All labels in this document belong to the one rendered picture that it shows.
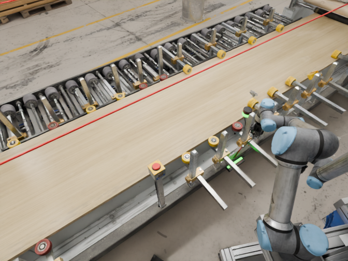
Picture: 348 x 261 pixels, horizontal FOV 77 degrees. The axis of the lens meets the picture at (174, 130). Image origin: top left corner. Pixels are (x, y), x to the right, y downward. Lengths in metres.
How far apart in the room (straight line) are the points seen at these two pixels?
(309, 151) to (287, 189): 0.17
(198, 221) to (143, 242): 0.55
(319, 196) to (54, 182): 2.48
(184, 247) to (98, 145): 1.22
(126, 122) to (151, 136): 0.26
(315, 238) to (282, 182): 0.27
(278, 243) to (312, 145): 0.42
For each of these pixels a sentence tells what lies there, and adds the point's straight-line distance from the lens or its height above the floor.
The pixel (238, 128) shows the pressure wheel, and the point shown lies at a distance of 1.79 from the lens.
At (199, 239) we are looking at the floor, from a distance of 2.30.
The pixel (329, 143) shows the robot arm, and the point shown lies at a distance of 0.97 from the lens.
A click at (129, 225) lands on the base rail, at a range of 1.63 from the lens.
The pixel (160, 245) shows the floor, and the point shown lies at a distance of 2.29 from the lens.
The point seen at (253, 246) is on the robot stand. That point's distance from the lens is 2.14.
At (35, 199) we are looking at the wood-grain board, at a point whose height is 0.90.
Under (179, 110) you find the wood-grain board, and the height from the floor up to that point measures 0.90.
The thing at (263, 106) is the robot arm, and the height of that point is 1.35.
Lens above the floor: 2.23
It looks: 51 degrees down
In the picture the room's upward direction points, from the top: 2 degrees counter-clockwise
